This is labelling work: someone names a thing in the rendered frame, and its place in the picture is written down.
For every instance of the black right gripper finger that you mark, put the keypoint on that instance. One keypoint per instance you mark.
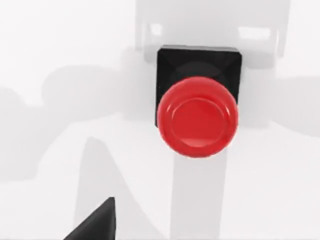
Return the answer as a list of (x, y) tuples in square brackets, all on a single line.
[(101, 222)]

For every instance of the red push button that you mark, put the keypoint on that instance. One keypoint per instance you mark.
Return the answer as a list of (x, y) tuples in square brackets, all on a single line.
[(197, 117)]

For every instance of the black square button base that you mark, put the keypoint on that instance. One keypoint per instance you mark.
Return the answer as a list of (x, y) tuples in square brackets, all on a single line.
[(175, 65)]

